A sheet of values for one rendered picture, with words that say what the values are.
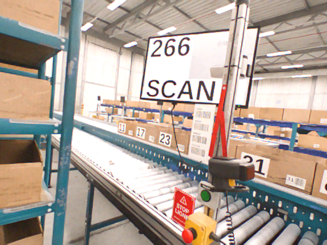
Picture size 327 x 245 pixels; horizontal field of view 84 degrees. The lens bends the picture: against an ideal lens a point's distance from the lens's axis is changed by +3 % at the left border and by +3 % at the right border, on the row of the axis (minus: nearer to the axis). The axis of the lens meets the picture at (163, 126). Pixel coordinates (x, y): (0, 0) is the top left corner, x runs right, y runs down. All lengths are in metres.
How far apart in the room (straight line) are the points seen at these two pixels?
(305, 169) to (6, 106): 1.19
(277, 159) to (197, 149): 0.61
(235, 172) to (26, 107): 0.54
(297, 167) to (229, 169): 0.66
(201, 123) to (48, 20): 0.51
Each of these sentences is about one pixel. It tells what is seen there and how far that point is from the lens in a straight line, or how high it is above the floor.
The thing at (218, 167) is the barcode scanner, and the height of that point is 1.06.
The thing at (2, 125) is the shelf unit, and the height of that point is 1.13.
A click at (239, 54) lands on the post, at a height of 1.40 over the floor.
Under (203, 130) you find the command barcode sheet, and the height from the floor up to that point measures 1.15.
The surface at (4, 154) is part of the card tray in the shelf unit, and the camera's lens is 0.84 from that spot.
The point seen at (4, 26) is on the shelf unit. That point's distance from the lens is 0.51.
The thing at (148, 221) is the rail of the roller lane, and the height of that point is 0.69.
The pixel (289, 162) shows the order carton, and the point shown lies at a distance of 1.17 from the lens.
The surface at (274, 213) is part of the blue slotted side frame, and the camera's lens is 1.22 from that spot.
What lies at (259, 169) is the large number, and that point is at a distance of 1.22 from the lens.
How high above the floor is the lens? 1.19
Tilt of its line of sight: 4 degrees down
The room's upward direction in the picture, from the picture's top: 7 degrees clockwise
